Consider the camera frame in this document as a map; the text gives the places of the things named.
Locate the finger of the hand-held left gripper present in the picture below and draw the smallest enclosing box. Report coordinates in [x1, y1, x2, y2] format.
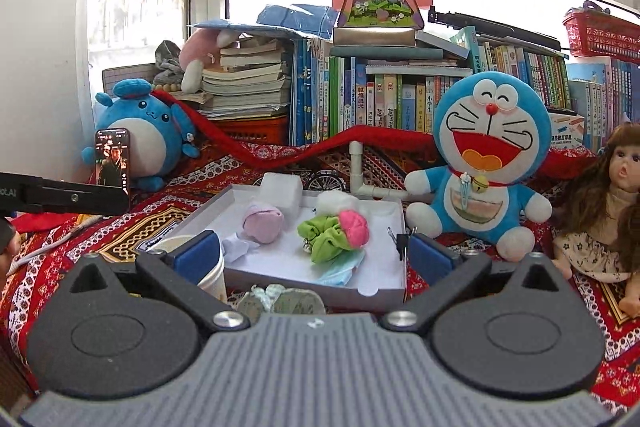
[22, 175, 132, 217]

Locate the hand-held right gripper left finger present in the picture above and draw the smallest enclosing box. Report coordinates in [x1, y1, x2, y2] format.
[65, 230, 251, 334]

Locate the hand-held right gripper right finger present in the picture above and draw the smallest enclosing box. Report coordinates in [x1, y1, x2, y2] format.
[381, 232, 569, 334]

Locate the lilac pink sock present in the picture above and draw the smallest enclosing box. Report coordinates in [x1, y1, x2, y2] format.
[242, 202, 285, 244]

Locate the pink scrunchie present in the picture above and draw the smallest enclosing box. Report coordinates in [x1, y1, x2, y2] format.
[339, 209, 371, 251]

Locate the white cardboard box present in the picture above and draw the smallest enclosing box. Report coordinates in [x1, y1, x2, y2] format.
[172, 183, 408, 314]

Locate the blue face mask pack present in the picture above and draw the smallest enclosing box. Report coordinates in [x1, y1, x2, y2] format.
[315, 252, 367, 287]

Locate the white foam block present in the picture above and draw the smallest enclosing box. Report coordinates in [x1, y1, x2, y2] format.
[261, 173, 304, 218]

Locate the white fluffy scrunchie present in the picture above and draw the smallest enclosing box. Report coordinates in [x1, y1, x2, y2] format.
[316, 191, 359, 214]

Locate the green floral fabric scrunchie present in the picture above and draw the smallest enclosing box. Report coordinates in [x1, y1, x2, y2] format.
[235, 284, 328, 327]

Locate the white paper cup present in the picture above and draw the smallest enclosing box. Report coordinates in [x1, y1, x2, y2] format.
[149, 234, 229, 304]

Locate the black binder clip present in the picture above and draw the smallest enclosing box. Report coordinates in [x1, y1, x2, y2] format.
[387, 227, 414, 261]

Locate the black smartphone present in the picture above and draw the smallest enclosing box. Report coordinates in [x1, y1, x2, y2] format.
[95, 128, 132, 202]

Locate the blue round plush toy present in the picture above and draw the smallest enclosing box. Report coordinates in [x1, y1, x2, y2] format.
[82, 79, 202, 192]

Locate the white plastic pipe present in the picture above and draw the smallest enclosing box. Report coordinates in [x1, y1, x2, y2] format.
[349, 141, 417, 202]

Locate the blue cat plush toy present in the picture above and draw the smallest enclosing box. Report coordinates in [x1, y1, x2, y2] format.
[404, 71, 554, 263]

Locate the red fleece cloth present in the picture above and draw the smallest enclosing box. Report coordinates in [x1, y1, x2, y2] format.
[150, 89, 601, 180]

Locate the grey grid board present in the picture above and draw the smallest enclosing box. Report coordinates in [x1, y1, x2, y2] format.
[102, 64, 159, 96]

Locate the miniature metal bicycle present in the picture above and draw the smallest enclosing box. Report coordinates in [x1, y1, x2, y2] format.
[305, 167, 357, 196]

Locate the orange plastic crate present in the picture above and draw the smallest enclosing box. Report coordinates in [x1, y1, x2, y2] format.
[215, 117, 291, 146]

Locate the row of upright books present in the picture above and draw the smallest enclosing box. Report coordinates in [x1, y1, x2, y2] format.
[290, 26, 640, 154]

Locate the grey plush toy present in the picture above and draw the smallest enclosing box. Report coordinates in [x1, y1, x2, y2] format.
[154, 41, 187, 86]

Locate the stack of lying books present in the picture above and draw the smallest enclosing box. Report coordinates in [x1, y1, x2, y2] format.
[199, 38, 294, 118]

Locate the red patterned blanket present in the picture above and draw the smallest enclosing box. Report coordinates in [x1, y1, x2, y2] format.
[0, 142, 640, 408]

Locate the brown-haired doll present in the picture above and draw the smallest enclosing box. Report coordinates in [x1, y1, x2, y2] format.
[551, 123, 640, 324]

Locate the white blue carton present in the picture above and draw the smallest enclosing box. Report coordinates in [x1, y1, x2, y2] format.
[549, 111, 587, 150]

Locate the pink plush toy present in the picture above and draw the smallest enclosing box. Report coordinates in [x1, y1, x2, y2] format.
[179, 29, 242, 94]

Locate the brown flat box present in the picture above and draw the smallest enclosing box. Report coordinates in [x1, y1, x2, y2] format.
[332, 27, 419, 48]

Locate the black long rod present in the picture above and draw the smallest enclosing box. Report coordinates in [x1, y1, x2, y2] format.
[427, 6, 570, 58]

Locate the blue plastic bag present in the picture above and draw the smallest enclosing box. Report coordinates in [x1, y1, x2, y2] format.
[192, 3, 339, 40]

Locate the red plastic basket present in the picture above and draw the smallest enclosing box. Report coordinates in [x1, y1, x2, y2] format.
[562, 7, 640, 64]

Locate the white cable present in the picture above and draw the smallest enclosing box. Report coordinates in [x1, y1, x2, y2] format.
[7, 214, 103, 276]

